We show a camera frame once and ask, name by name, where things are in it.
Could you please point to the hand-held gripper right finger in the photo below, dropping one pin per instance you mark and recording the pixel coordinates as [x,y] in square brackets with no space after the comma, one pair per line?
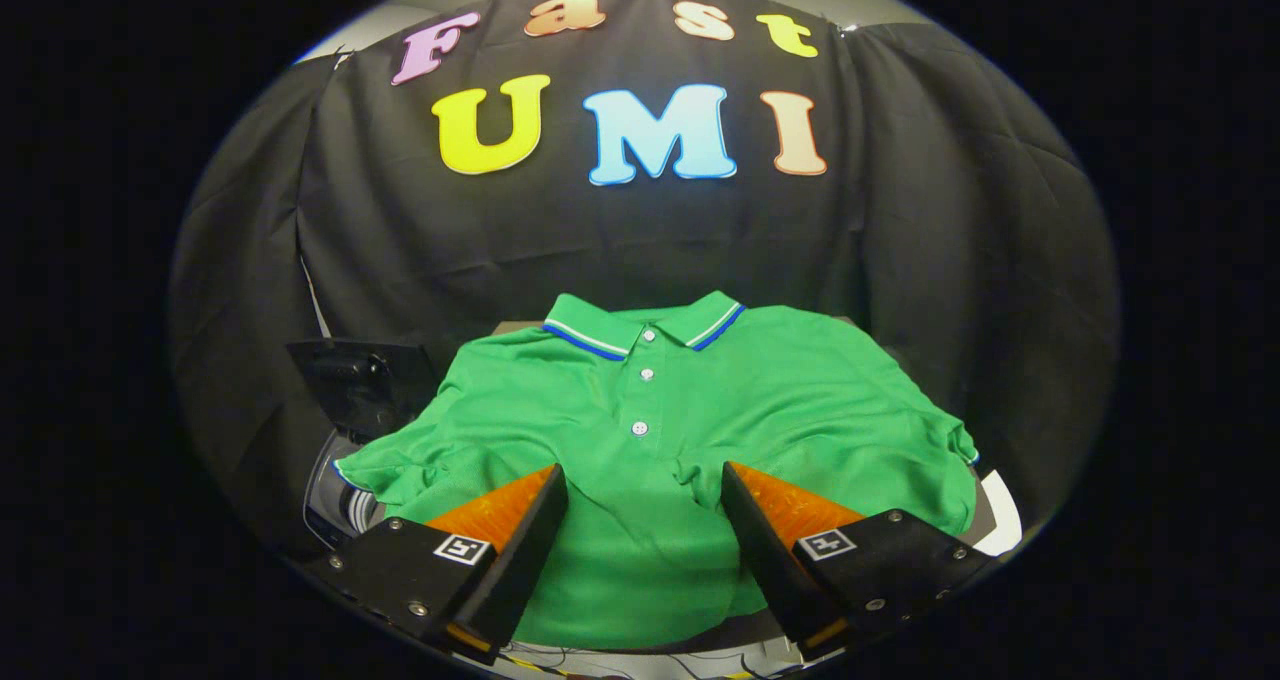
[765,560]

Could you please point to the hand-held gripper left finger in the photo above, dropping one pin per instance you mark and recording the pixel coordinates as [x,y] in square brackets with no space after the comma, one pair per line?
[520,570]

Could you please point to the dark washing machine lid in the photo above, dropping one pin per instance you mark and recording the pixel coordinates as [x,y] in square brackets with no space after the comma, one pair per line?
[365,385]

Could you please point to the grey cabinet with dark top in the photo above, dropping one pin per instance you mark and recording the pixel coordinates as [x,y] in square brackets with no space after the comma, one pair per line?
[745,637]

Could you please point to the green polo shirt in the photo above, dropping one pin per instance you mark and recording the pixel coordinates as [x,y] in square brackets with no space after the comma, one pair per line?
[640,480]

